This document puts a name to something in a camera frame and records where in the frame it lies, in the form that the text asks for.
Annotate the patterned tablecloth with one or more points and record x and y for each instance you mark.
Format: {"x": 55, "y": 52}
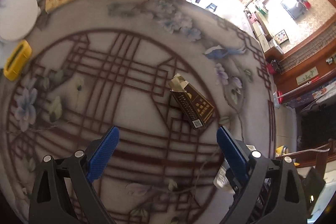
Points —
{"x": 103, "y": 63}

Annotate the white desk lamp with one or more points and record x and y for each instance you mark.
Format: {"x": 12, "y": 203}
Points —
{"x": 18, "y": 18}

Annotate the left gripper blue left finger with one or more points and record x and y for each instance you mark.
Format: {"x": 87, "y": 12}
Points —
{"x": 99, "y": 152}

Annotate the patterned paper cup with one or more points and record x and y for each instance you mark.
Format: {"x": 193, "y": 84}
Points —
{"x": 221, "y": 181}

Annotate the wall mounted television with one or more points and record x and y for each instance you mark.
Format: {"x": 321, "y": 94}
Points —
{"x": 295, "y": 9}

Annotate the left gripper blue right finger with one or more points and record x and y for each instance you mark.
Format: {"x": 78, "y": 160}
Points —
{"x": 234, "y": 154}

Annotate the near carved wooden chair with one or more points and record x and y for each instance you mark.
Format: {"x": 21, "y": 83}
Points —
{"x": 314, "y": 157}

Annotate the red floor waste basket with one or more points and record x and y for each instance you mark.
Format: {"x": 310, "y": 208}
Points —
{"x": 273, "y": 67}

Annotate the broom and dustpan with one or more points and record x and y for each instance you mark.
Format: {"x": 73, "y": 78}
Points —
{"x": 278, "y": 96}

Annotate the brown cigarette box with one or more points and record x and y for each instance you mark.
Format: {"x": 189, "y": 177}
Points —
{"x": 194, "y": 105}

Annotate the yellow tape dispenser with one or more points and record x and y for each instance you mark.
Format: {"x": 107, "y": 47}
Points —
{"x": 17, "y": 60}

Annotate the colourful framed picture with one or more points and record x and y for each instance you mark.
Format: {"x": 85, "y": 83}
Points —
{"x": 281, "y": 37}

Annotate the small black stool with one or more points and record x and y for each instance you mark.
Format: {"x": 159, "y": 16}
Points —
{"x": 211, "y": 7}

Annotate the tv cabinet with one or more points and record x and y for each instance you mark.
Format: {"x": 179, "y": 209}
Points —
{"x": 259, "y": 24}

